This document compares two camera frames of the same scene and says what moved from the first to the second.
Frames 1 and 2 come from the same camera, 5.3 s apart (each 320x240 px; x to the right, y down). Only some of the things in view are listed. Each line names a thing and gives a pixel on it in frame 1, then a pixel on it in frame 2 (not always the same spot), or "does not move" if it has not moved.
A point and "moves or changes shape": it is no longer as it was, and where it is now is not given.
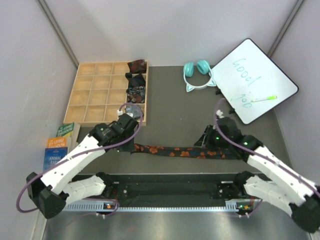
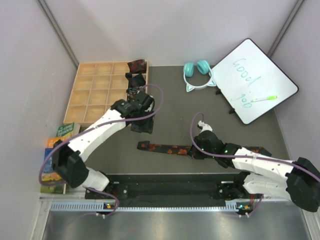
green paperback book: (71, 130) does not move
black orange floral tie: (186, 152) moves or changes shape
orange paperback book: (57, 142) does not move
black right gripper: (205, 139) -> (196, 155)
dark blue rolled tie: (138, 81) does not move
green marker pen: (268, 98) does not move
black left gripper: (128, 148) -> (146, 128)
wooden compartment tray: (100, 89) does not move
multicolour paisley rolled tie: (135, 94) does not move
